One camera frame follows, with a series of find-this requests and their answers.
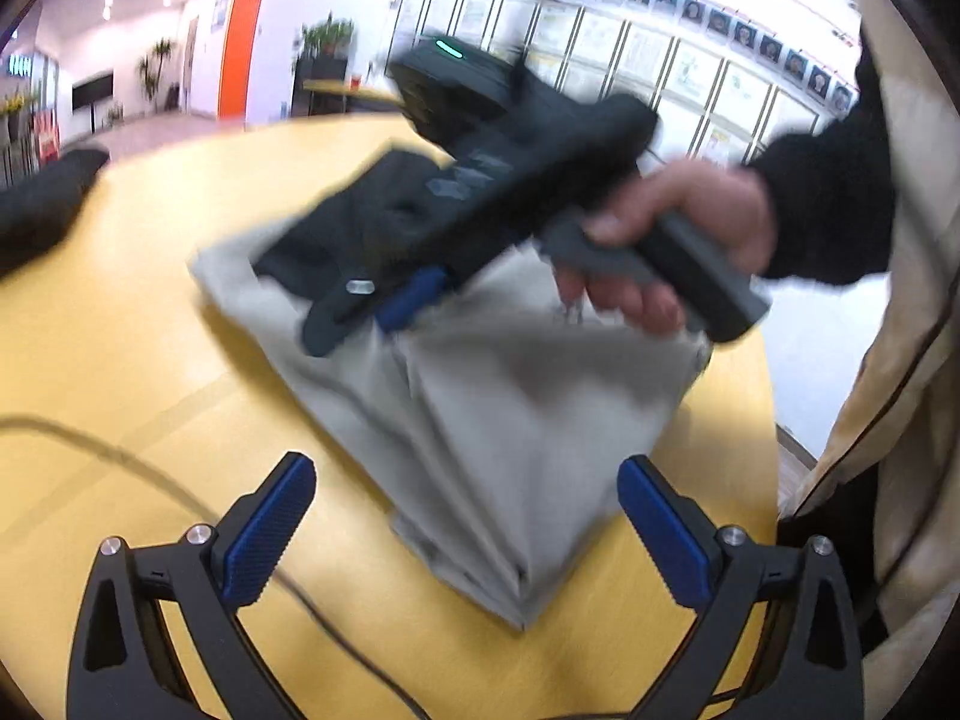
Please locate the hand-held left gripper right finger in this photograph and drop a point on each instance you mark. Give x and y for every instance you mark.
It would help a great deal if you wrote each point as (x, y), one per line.
(664, 532)

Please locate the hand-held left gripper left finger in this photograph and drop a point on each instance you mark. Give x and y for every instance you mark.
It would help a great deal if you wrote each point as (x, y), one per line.
(262, 532)

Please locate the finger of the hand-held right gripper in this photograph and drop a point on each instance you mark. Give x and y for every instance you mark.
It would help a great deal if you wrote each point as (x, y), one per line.
(409, 300)

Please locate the beige and black jacket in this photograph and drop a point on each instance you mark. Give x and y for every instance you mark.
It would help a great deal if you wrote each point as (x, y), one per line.
(487, 427)

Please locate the person's right forearm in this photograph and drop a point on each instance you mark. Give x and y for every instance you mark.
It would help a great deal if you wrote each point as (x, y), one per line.
(825, 195)

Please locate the person's right hand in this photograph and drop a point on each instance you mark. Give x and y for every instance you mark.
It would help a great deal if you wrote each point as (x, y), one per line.
(712, 202)

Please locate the row of framed certificates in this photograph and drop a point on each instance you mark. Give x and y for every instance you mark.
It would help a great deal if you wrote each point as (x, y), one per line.
(637, 60)

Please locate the long narrow wooden table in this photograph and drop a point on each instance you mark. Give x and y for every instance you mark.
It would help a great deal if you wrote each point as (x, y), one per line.
(375, 88)

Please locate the black cabinet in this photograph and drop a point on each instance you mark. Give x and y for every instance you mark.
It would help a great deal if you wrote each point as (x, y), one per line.
(319, 86)

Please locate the green potted plant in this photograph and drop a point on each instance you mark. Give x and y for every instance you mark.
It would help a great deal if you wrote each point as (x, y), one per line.
(326, 37)

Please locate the row of portrait photos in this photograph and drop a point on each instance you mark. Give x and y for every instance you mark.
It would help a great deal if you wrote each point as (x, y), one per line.
(720, 22)

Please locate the person's beige coat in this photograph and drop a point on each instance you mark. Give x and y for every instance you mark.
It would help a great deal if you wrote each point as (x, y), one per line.
(915, 315)

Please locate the tall potted plant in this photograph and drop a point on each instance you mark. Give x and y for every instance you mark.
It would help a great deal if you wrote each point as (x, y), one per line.
(156, 67)

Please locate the black folded garment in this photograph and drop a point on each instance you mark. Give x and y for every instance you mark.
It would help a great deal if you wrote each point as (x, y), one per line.
(37, 210)

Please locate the black wall screen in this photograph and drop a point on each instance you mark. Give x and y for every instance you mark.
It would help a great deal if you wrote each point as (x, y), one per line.
(92, 90)

